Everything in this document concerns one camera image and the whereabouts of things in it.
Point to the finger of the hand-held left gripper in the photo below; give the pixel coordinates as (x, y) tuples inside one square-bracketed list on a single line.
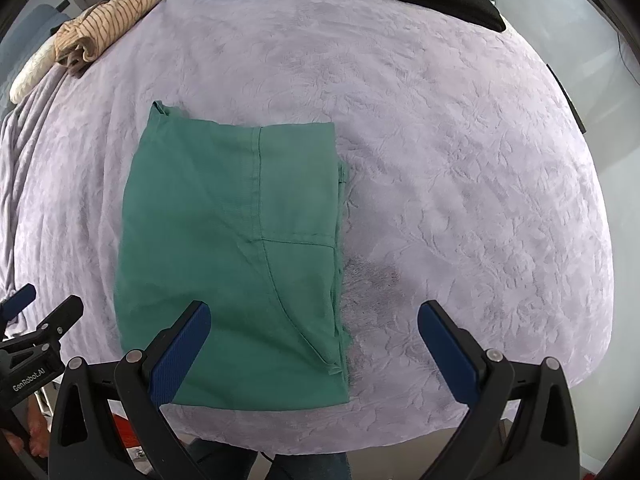
[(22, 300), (67, 312)]

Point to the green work jacket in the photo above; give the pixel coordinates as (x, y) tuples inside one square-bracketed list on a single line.
[(225, 235)]

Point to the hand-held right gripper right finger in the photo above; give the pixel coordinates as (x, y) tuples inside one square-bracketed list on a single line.
[(445, 350)]

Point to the lilac plush blanket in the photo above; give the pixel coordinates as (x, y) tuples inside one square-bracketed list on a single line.
[(450, 185)]

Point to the red object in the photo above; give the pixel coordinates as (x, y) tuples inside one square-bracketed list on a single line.
[(122, 425)]

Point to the white pillow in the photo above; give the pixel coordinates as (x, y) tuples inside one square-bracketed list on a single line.
[(30, 75)]

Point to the person's left hand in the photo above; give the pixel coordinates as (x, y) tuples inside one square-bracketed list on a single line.
[(40, 425)]

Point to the beige striped garment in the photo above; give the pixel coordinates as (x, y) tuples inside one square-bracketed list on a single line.
[(100, 25)]

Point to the grey padded headboard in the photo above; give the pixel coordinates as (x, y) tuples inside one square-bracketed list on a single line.
[(20, 45)]

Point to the person's legs in jeans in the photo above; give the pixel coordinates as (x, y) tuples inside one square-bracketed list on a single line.
[(300, 467)]

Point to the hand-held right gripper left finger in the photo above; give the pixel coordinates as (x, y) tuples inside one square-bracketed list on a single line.
[(185, 350)]

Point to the black strip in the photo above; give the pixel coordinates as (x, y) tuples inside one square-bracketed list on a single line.
[(567, 100)]

